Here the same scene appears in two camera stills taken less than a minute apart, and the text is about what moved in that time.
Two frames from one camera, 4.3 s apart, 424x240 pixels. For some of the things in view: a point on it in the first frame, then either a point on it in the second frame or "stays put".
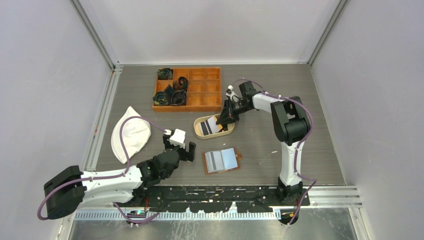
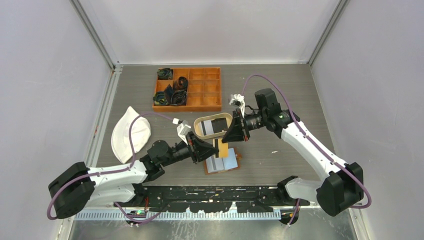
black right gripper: x=226 y=117 to x=236 y=132
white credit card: x=214 y=161 stays put
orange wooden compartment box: x=204 y=92 stays put
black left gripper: x=186 y=155 to x=198 y=148
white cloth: x=135 y=131 stays put
